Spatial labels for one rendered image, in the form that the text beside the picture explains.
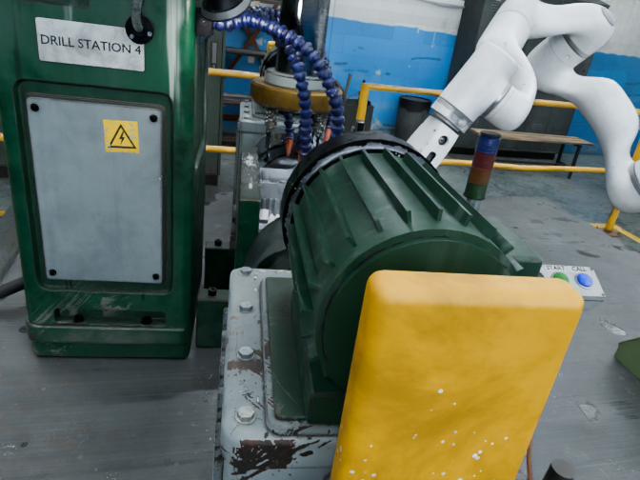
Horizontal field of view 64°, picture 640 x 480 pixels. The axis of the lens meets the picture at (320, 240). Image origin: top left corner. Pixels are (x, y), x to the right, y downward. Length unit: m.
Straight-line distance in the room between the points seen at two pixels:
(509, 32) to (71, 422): 1.10
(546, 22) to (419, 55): 5.25
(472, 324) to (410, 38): 6.26
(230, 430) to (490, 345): 0.23
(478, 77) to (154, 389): 0.83
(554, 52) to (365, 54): 5.00
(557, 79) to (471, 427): 1.18
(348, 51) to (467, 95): 5.28
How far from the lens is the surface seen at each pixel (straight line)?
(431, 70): 6.69
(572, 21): 1.39
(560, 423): 1.16
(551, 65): 1.44
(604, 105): 1.43
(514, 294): 0.31
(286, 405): 0.45
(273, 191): 1.04
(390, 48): 6.43
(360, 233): 0.37
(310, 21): 0.99
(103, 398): 1.03
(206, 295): 1.06
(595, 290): 1.11
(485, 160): 1.50
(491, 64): 1.03
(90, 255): 0.99
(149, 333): 1.05
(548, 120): 7.13
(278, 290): 0.60
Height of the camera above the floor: 1.48
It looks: 25 degrees down
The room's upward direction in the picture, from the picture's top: 8 degrees clockwise
